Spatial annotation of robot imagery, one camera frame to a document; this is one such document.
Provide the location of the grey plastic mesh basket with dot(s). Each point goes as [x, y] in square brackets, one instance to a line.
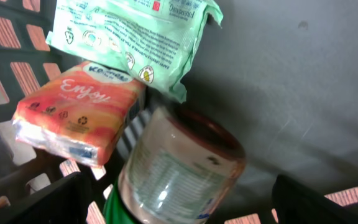
[281, 76]

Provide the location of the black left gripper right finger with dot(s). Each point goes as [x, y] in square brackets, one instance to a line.
[297, 204]

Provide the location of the green wet wipes pack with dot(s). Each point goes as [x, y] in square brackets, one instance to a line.
[154, 41]

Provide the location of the orange Kleenex tissue pack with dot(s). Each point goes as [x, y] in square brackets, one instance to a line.
[81, 114]

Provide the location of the jar with dark red lid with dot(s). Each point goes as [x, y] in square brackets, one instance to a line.
[180, 170]

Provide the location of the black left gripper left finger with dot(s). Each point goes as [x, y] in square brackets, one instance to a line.
[65, 201]

